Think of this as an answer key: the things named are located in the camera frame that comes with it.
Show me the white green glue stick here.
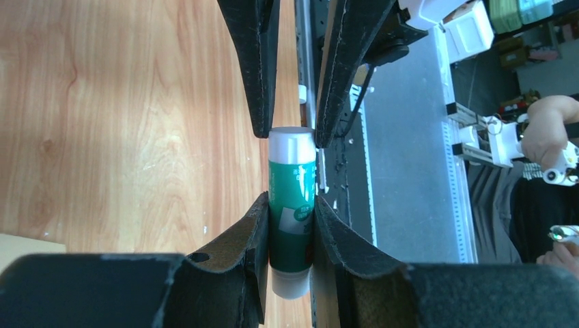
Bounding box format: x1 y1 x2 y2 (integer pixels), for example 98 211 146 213
268 126 317 299

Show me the white storage box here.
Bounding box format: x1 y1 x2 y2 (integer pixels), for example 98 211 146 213
442 1 494 64

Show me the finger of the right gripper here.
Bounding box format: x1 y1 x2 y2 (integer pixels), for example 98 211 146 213
315 0 395 148
218 0 281 139

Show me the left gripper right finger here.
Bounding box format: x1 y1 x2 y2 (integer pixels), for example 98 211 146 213
311 197 578 327

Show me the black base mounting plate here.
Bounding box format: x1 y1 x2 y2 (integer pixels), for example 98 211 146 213
294 0 377 245

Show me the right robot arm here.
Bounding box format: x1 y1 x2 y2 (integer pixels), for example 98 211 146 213
218 1 460 148

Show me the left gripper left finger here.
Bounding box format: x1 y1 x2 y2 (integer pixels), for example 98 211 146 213
1 193 268 327

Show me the operator bare hand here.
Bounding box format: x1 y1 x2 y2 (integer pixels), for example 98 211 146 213
521 95 578 171

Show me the white teleoperation handle device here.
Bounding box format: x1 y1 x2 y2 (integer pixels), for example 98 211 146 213
447 102 578 187

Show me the brown paper envelope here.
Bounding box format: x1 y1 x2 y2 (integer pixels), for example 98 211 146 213
1 234 66 272

